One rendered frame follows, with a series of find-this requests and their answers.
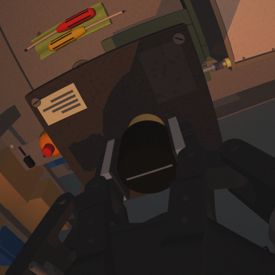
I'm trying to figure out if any orange handled gauge pin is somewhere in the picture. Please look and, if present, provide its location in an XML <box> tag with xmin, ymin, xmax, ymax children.
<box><xmin>48</xmin><ymin>26</ymin><xmax>87</xmax><ymax>53</ymax></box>

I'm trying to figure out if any grey rod fixture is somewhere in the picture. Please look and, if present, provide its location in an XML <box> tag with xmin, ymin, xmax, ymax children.
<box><xmin>0</xmin><ymin>104</ymin><xmax>44</xmax><ymax>173</ymax></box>

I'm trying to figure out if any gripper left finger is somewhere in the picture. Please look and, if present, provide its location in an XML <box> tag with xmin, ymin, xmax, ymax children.
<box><xmin>4</xmin><ymin>138</ymin><xmax>130</xmax><ymax>275</ymax></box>

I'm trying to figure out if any brown cardboard box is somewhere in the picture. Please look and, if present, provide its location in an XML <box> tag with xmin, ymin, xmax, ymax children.
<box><xmin>0</xmin><ymin>148</ymin><xmax>45</xmax><ymax>204</ymax></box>
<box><xmin>0</xmin><ymin>171</ymin><xmax>72</xmax><ymax>235</ymax></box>

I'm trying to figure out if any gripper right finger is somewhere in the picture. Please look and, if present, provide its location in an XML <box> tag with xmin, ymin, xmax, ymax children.
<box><xmin>167</xmin><ymin>116</ymin><xmax>275</xmax><ymax>224</ymax></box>

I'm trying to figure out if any steel rod with yellow ends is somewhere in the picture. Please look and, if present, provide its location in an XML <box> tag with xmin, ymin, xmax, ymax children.
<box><xmin>202</xmin><ymin>57</ymin><xmax>233</xmax><ymax>74</ymax></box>

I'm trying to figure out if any yellow knob collar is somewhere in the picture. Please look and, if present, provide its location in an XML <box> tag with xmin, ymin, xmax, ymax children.
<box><xmin>128</xmin><ymin>113</ymin><xmax>166</xmax><ymax>128</ymax></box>

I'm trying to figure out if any dark green flap plate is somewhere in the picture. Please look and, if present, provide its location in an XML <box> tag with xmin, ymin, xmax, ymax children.
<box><xmin>111</xmin><ymin>9</ymin><xmax>193</xmax><ymax>47</ymax></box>

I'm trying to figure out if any orange green spray bottle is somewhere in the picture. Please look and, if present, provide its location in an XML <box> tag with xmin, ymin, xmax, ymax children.
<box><xmin>38</xmin><ymin>129</ymin><xmax>62</xmax><ymax>158</ymax></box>

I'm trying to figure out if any dark brown control panel plate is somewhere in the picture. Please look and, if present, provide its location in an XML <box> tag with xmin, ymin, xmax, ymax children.
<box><xmin>24</xmin><ymin>22</ymin><xmax>224</xmax><ymax>195</ymax></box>

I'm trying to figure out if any light green pin stand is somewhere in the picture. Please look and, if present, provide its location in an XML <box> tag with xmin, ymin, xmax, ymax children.
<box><xmin>30</xmin><ymin>2</ymin><xmax>113</xmax><ymax>61</ymax></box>

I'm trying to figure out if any black knob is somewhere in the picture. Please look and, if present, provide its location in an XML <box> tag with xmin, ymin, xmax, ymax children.
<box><xmin>117</xmin><ymin>119</ymin><xmax>178</xmax><ymax>194</ymax></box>

